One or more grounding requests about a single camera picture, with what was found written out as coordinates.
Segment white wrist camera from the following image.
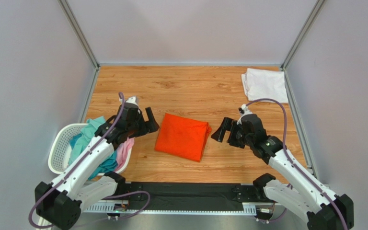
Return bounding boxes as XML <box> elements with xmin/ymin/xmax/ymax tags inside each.
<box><xmin>119</xmin><ymin>96</ymin><xmax>139</xmax><ymax>109</ymax></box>
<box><xmin>237</xmin><ymin>104</ymin><xmax>253</xmax><ymax>125</ymax></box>

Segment aluminium rail frame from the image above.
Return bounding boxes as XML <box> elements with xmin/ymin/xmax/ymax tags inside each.
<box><xmin>84</xmin><ymin>200</ymin><xmax>257</xmax><ymax>217</ymax></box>

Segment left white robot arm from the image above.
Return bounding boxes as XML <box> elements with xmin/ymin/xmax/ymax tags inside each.
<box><xmin>31</xmin><ymin>103</ymin><xmax>160</xmax><ymax>230</ymax></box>

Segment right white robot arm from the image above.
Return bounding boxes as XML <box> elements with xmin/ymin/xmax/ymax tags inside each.
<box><xmin>211</xmin><ymin>114</ymin><xmax>354</xmax><ymax>230</ymax></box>

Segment white laundry basket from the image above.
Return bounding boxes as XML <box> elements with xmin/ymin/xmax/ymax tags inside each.
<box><xmin>48</xmin><ymin>123</ymin><xmax>132</xmax><ymax>175</ymax></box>

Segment folded white t-shirt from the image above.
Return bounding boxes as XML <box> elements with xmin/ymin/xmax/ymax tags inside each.
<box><xmin>241</xmin><ymin>68</ymin><xmax>288</xmax><ymax>104</ymax></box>

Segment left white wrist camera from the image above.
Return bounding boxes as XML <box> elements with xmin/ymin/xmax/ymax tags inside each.
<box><xmin>119</xmin><ymin>96</ymin><xmax>139</xmax><ymax>109</ymax></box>

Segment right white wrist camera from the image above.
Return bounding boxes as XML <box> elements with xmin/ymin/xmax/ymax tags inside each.
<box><xmin>237</xmin><ymin>104</ymin><xmax>253</xmax><ymax>125</ymax></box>

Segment teal t-shirt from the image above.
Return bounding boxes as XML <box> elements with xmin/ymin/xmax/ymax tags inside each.
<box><xmin>68</xmin><ymin>115</ymin><xmax>119</xmax><ymax>180</ymax></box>

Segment orange t-shirt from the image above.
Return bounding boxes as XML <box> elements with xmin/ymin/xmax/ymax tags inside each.
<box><xmin>155</xmin><ymin>113</ymin><xmax>212</xmax><ymax>162</ymax></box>

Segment pink t-shirt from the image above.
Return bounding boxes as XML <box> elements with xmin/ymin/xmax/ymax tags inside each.
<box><xmin>115</xmin><ymin>138</ymin><xmax>135</xmax><ymax>173</ymax></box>

